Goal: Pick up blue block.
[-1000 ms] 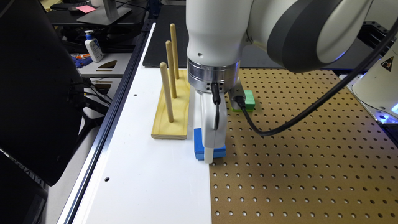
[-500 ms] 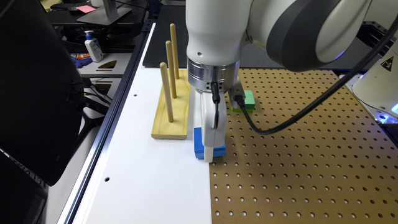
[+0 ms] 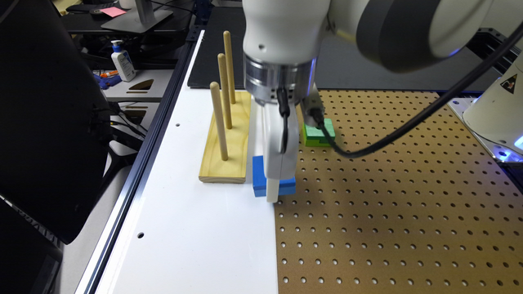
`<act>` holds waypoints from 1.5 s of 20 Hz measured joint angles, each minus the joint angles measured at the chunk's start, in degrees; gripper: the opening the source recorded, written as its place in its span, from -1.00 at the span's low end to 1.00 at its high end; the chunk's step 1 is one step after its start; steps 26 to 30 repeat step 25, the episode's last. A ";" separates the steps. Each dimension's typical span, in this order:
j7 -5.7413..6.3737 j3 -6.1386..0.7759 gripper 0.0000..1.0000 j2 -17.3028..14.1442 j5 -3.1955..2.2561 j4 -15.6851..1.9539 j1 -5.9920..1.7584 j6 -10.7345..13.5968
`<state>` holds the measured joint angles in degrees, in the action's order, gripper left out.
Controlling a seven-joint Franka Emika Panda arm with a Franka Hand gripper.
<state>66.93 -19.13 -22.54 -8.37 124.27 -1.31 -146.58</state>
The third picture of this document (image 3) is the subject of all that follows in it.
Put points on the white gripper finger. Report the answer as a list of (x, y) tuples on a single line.
[(272, 190)]

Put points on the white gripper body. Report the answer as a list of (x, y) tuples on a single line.
[(280, 134)]

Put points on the blue square block with hole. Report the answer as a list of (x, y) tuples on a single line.
[(286, 187)]

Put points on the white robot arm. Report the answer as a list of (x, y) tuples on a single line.
[(282, 43)]

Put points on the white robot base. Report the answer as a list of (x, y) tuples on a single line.
[(495, 118)]

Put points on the green square block with hole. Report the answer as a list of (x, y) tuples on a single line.
[(314, 137)]

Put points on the wooden peg base board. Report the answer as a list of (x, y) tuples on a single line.
[(232, 171)]

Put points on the front wooden peg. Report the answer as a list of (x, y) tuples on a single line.
[(219, 120)]

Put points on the wooden peg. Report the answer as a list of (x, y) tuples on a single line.
[(219, 120), (229, 65), (221, 59)]

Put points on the black mat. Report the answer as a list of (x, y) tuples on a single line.
[(340, 65)]

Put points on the middle wooden peg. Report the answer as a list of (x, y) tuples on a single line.
[(221, 59)]

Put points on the rear wooden peg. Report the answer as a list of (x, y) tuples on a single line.
[(229, 65)]

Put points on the brown perforated pegboard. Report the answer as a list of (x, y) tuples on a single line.
[(430, 213)]

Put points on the white lotion pump bottle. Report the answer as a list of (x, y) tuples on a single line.
[(122, 61)]

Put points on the blue glue gun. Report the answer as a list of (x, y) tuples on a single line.
[(107, 82)]

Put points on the silver monitor stand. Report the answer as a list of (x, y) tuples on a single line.
[(139, 17)]

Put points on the pink sticky note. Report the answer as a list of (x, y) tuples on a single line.
[(113, 11)]

